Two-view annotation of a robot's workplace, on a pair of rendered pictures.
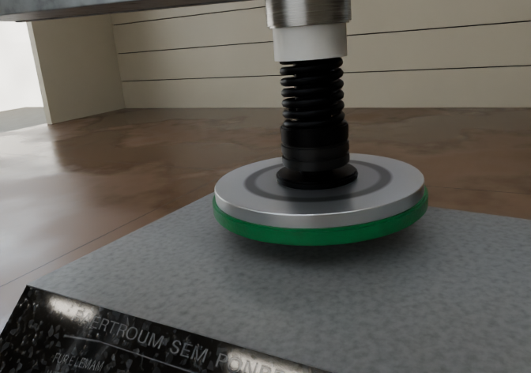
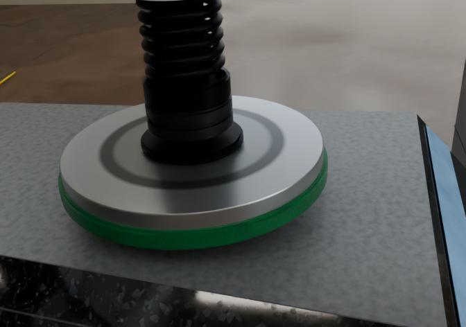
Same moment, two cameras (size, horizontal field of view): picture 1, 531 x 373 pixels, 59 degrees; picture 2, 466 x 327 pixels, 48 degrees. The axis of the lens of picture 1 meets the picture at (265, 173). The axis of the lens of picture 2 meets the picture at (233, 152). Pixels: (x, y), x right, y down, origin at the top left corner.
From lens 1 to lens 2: 86 cm
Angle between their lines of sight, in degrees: 134
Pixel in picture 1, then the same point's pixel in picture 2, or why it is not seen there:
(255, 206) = (236, 98)
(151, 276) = (323, 129)
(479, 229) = (12, 217)
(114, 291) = (335, 118)
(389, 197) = (114, 118)
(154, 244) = (368, 155)
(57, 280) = (396, 117)
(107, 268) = (372, 130)
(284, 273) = not seen: hidden behind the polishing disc
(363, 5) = not seen: outside the picture
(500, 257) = (23, 181)
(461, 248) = (50, 187)
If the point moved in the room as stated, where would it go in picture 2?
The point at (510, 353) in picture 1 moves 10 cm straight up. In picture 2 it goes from (74, 122) to (57, 39)
